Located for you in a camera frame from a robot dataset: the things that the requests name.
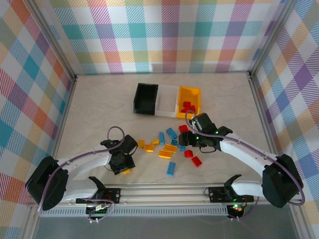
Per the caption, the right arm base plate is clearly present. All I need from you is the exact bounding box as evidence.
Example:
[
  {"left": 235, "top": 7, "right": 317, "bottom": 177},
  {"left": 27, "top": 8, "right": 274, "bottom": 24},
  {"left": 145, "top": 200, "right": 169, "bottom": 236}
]
[{"left": 208, "top": 186, "right": 255, "bottom": 203}]

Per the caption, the black plastic bin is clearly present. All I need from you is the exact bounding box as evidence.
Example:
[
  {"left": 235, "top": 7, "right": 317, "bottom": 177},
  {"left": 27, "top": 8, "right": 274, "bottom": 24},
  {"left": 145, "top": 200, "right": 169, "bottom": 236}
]
[{"left": 132, "top": 83, "right": 160, "bottom": 116}]

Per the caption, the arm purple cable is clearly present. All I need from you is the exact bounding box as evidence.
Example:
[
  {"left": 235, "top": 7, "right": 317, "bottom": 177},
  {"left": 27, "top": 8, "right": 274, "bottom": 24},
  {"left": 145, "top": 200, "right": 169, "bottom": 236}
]
[
  {"left": 185, "top": 111, "right": 306, "bottom": 221},
  {"left": 37, "top": 126, "right": 127, "bottom": 224}
]

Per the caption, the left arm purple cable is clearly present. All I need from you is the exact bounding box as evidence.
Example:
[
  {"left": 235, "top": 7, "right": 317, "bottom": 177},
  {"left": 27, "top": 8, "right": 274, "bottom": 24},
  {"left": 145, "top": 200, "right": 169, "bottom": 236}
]
[{"left": 37, "top": 126, "right": 127, "bottom": 224}]

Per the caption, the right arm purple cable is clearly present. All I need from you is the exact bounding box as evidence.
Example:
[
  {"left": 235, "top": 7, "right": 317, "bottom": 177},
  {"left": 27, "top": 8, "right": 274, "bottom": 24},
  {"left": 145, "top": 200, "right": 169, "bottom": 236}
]
[{"left": 185, "top": 111, "right": 306, "bottom": 221}]

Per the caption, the aluminium corner post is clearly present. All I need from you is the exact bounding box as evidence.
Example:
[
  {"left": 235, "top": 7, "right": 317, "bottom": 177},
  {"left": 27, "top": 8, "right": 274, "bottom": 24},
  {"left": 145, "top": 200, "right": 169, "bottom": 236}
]
[
  {"left": 248, "top": 0, "right": 299, "bottom": 77},
  {"left": 24, "top": 0, "right": 78, "bottom": 80}
]

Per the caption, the aluminium side rail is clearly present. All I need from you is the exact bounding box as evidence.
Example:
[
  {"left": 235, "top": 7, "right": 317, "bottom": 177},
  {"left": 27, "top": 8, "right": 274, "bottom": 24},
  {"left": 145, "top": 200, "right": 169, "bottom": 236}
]
[
  {"left": 42, "top": 76, "right": 78, "bottom": 187},
  {"left": 247, "top": 71, "right": 299, "bottom": 185}
]

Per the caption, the white plastic bin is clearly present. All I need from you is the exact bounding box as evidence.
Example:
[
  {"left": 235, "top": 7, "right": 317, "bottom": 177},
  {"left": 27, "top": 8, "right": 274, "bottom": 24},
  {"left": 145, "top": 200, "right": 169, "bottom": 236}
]
[{"left": 154, "top": 84, "right": 180, "bottom": 118}]

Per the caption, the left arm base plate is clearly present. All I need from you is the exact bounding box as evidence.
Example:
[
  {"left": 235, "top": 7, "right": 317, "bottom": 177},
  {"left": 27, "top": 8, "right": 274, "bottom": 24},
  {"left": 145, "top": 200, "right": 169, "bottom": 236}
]
[{"left": 75, "top": 188, "right": 122, "bottom": 205}]

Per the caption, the yellow plastic bin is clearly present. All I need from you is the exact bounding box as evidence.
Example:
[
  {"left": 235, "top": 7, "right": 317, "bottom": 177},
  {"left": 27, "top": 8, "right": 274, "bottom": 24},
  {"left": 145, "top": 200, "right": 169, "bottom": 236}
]
[{"left": 175, "top": 86, "right": 202, "bottom": 119}]

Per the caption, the grey slotted cable duct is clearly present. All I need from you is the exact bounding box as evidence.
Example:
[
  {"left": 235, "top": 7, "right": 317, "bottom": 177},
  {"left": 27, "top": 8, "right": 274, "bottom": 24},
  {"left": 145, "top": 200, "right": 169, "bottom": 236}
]
[{"left": 39, "top": 208, "right": 229, "bottom": 218}]

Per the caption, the aluminium front rail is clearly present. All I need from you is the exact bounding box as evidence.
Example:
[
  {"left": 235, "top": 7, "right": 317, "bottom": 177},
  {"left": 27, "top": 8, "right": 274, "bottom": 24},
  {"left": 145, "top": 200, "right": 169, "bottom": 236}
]
[{"left": 26, "top": 183, "right": 304, "bottom": 208}]

